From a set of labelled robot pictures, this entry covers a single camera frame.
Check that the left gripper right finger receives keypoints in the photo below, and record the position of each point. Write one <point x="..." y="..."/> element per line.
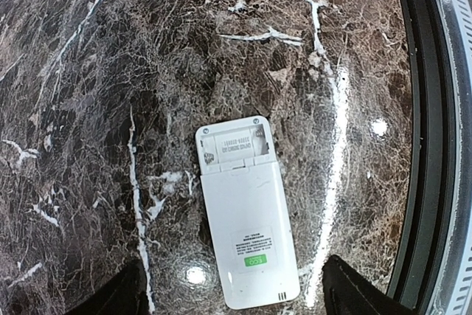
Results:
<point x="347" y="292"/>

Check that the white remote control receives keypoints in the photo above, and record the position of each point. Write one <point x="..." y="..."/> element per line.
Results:
<point x="247" y="213"/>

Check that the black front table rail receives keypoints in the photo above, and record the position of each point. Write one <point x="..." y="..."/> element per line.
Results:
<point x="431" y="177"/>

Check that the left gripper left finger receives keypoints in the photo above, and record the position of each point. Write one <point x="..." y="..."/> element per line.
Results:
<point x="125" y="293"/>

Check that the white slotted cable duct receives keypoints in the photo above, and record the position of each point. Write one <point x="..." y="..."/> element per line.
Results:
<point x="452" y="294"/>

